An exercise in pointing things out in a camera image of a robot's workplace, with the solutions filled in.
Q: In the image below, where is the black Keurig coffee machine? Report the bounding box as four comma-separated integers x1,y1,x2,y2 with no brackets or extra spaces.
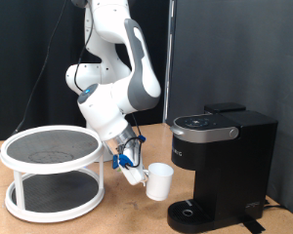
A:
166,102,279,234

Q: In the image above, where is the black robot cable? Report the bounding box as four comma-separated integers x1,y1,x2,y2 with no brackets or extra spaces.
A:
0,0,145,171

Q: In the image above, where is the black tape strip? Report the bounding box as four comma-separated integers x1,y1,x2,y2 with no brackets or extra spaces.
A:
238,215,267,234

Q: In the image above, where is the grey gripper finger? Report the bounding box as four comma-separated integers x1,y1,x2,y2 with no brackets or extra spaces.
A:
141,169,150,188

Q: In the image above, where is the white two-tier turntable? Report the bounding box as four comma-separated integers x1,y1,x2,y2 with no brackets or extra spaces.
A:
0,124,105,224

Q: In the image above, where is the silver vertical pole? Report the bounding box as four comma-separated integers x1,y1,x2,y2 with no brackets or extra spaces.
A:
162,0,177,125

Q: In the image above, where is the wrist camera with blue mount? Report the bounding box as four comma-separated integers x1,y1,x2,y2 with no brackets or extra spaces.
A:
111,153,133,173

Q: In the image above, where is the white mug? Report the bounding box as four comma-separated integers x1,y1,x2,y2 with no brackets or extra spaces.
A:
143,162,176,202

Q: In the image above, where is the black power cable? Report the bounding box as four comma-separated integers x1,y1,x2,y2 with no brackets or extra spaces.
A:
263,198,288,211

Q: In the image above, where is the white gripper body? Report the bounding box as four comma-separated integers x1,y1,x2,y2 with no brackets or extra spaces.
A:
118,147,147,186

